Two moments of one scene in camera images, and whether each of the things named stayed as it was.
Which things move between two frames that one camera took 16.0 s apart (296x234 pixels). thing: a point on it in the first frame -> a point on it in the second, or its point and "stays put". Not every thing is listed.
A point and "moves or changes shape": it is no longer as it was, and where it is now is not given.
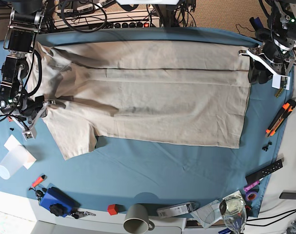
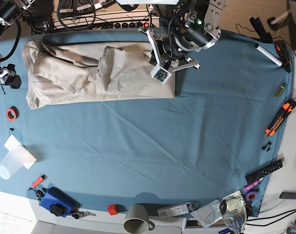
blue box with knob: (59, 203) stays put
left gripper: (33, 108) -> (7, 75)
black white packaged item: (175, 210) stays put
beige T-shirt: (191, 91) moves or changes shape
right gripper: (264, 66) -> (168, 52)
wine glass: (233, 213) stays put
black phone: (290, 195) stays put
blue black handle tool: (256, 23) stays put
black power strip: (137, 25) stays put
